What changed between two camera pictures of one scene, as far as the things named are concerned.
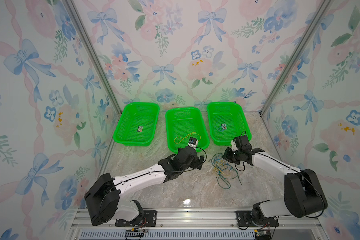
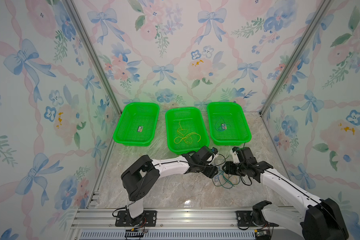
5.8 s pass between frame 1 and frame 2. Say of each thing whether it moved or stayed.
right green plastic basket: stayed
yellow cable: stayed
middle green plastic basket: stayed
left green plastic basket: stayed
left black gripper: moved
